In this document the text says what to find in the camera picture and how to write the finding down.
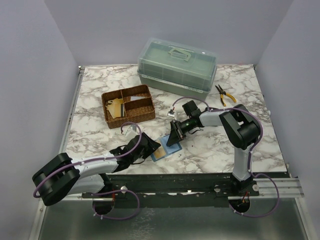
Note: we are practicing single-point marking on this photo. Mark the blue leather card holder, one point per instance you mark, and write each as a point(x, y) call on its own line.
point(170, 150)

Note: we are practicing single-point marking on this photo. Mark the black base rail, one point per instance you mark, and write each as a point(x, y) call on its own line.
point(171, 190)

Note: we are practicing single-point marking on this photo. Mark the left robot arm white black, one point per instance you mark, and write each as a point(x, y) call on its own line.
point(59, 177)

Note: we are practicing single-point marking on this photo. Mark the white card in basket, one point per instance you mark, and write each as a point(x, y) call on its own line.
point(134, 98)

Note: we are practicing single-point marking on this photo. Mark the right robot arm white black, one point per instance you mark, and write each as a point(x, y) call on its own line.
point(243, 130)

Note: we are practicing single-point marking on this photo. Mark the green plastic storage box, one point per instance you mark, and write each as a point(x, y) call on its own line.
point(177, 68)

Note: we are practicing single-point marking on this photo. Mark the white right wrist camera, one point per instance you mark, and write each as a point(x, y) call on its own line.
point(171, 113)

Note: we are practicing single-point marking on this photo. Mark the left aluminium side rail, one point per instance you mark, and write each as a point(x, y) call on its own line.
point(69, 120)

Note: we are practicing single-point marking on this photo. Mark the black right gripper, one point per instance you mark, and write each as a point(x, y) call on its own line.
point(176, 134)

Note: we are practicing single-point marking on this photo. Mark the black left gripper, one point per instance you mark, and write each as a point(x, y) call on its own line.
point(151, 146)

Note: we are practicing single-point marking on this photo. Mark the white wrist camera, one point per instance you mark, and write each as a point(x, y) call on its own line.
point(171, 113)
point(131, 132)

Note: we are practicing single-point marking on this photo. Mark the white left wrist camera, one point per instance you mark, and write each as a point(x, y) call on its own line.
point(131, 132)

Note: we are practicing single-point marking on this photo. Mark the brown wicker divided basket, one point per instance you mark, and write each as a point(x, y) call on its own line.
point(135, 111)

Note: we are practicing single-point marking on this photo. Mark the yellow handled pliers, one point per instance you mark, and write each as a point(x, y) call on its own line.
point(223, 93)

